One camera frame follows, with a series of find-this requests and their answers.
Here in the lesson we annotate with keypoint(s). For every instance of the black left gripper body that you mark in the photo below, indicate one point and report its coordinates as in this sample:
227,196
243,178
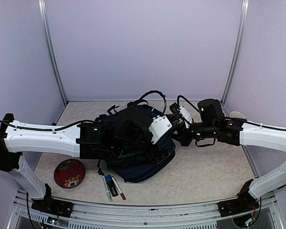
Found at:
152,155

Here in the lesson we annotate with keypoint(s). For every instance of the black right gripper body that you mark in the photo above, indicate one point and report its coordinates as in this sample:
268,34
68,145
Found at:
187,140

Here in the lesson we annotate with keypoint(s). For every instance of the navy blue student backpack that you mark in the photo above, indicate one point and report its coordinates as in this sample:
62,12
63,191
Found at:
135,167

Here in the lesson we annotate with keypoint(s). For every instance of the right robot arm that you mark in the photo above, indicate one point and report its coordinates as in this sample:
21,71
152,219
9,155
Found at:
234,131

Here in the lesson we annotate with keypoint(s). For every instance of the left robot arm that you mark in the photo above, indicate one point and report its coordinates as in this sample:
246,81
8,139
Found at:
86,139

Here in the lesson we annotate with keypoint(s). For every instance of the black blue highlighter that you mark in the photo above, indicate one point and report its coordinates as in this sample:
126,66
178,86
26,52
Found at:
111,185

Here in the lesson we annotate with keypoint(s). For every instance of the red white marker pen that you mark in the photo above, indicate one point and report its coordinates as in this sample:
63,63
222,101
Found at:
119,188

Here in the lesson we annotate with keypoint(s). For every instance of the floral ceramic mug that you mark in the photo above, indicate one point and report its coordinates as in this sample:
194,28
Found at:
236,114

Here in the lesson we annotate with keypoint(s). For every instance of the red floral plate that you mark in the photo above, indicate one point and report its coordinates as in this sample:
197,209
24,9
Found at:
69,173

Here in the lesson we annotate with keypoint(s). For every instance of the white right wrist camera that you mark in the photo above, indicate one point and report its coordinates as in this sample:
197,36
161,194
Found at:
182,113

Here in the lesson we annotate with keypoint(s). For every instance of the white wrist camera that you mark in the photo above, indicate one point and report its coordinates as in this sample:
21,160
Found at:
182,113
162,125

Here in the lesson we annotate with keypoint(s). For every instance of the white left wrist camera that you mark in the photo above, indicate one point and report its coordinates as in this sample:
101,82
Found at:
162,125

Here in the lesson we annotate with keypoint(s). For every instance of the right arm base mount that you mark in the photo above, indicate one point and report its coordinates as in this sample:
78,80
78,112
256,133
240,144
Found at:
244,202

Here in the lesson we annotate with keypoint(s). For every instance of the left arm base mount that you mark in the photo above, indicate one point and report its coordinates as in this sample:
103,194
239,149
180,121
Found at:
52,206

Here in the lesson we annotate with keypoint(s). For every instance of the aluminium front rail frame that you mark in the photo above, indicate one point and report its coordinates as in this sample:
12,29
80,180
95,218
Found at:
88,215

